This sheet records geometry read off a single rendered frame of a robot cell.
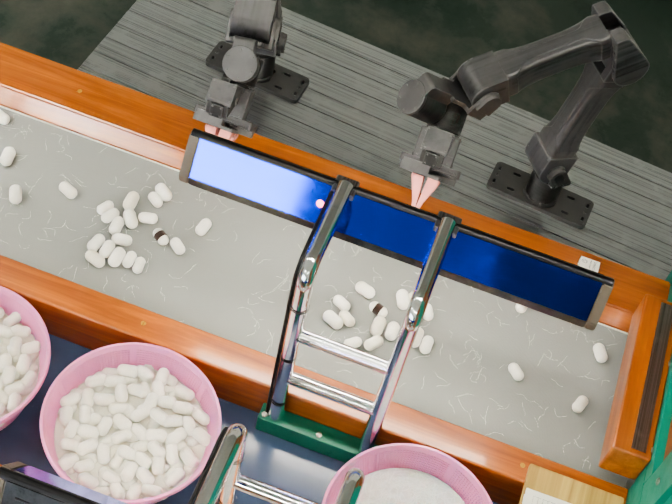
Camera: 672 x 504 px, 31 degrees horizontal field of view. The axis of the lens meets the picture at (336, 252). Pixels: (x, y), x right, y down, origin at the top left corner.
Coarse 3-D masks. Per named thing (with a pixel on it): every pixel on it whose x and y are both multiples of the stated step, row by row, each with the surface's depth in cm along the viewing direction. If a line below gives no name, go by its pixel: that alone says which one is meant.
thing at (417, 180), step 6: (414, 174) 195; (420, 174) 197; (432, 174) 199; (438, 174) 199; (444, 174) 199; (414, 180) 195; (420, 180) 195; (444, 180) 199; (450, 180) 199; (414, 186) 196; (420, 186) 195; (414, 192) 196; (414, 198) 196; (414, 204) 197
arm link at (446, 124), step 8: (448, 104) 194; (456, 104) 194; (448, 112) 194; (456, 112) 194; (464, 112) 195; (440, 120) 195; (448, 120) 194; (456, 120) 195; (464, 120) 196; (440, 128) 196; (448, 128) 195; (456, 128) 195
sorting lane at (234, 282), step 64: (0, 128) 211; (64, 128) 213; (0, 192) 203; (128, 192) 207; (192, 192) 209; (64, 256) 198; (192, 256) 201; (256, 256) 203; (384, 256) 207; (192, 320) 194; (256, 320) 196; (320, 320) 198; (448, 320) 201; (512, 320) 203; (448, 384) 194; (512, 384) 196; (576, 384) 198; (576, 448) 191
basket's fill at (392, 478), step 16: (368, 480) 184; (384, 480) 183; (400, 480) 184; (416, 480) 184; (432, 480) 184; (368, 496) 182; (384, 496) 182; (400, 496) 182; (416, 496) 182; (432, 496) 183; (448, 496) 184
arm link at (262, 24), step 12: (240, 0) 199; (252, 0) 199; (264, 0) 199; (276, 0) 202; (240, 12) 198; (252, 12) 198; (264, 12) 198; (240, 24) 198; (252, 24) 198; (264, 24) 198; (252, 36) 200; (264, 36) 199
